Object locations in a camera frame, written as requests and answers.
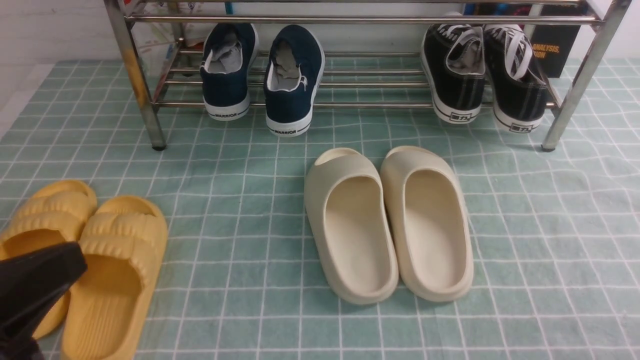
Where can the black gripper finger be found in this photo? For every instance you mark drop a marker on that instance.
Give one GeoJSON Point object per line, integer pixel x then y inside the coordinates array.
{"type": "Point", "coordinates": [31, 284]}

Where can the navy canvas shoe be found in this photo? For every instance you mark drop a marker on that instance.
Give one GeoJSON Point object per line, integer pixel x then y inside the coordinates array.
{"type": "Point", "coordinates": [228, 54]}
{"type": "Point", "coordinates": [293, 74]}

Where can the metal shoe rack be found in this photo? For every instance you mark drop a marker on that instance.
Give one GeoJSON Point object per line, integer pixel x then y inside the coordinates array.
{"type": "Point", "coordinates": [123, 17]}

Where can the left yellow slipper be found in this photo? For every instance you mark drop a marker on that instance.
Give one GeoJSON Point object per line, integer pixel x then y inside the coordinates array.
{"type": "Point", "coordinates": [56, 214]}

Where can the yellow slipper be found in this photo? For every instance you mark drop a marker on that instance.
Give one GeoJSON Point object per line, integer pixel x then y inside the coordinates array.
{"type": "Point", "coordinates": [123, 245]}
{"type": "Point", "coordinates": [56, 214]}

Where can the right yellow slipper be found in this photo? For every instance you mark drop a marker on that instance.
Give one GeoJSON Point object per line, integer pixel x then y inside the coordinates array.
{"type": "Point", "coordinates": [123, 245]}

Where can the white printed carton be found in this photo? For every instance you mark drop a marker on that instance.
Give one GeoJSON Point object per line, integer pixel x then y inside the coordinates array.
{"type": "Point", "coordinates": [155, 41]}

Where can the left cream slipper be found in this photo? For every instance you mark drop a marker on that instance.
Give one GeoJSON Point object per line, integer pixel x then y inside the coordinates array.
{"type": "Point", "coordinates": [344, 204]}

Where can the cream slipper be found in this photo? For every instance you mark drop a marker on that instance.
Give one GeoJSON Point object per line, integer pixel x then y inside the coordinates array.
{"type": "Point", "coordinates": [429, 227]}
{"type": "Point", "coordinates": [344, 204]}

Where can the right cream slipper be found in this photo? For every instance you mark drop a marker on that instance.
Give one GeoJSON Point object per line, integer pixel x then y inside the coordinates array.
{"type": "Point", "coordinates": [429, 227]}

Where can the left black sneaker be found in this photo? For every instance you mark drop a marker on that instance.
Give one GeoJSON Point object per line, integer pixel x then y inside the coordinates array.
{"type": "Point", "coordinates": [452, 57]}

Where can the black sneaker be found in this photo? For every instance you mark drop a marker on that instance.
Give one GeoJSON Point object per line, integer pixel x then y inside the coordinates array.
{"type": "Point", "coordinates": [452, 57]}
{"type": "Point", "coordinates": [519, 91]}

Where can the right black sneaker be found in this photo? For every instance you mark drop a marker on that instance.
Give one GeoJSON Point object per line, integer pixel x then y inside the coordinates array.
{"type": "Point", "coordinates": [519, 91]}

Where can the green checkered cloth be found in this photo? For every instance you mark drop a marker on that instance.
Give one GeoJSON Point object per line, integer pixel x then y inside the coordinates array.
{"type": "Point", "coordinates": [555, 235]}

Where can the black box orange text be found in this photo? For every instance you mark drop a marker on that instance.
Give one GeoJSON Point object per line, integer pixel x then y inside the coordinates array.
{"type": "Point", "coordinates": [552, 44]}

